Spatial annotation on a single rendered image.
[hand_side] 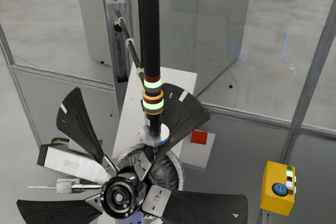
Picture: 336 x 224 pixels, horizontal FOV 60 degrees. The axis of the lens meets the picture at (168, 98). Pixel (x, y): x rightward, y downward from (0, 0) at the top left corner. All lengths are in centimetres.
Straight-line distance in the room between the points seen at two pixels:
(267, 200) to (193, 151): 49
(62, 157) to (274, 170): 78
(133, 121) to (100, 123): 80
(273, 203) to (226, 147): 61
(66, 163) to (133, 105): 32
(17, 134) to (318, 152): 254
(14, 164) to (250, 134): 201
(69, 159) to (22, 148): 184
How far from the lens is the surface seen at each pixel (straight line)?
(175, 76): 110
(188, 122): 80
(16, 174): 276
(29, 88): 210
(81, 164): 111
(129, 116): 114
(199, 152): 147
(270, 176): 116
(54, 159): 117
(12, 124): 326
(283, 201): 113
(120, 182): 87
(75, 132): 100
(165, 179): 99
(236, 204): 92
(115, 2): 114
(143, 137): 68
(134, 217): 96
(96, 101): 181
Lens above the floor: 194
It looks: 37 degrees down
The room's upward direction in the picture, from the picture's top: straight up
